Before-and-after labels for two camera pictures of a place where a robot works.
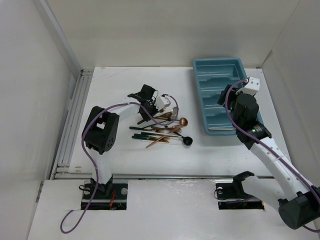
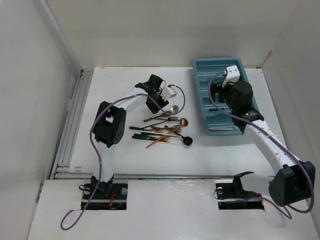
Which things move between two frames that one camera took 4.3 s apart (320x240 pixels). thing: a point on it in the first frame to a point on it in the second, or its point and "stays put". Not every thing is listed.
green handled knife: [141, 128] stays put
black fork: [143, 120] to [169, 119]
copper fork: [175, 128] stays put
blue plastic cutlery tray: [213, 75] stays put
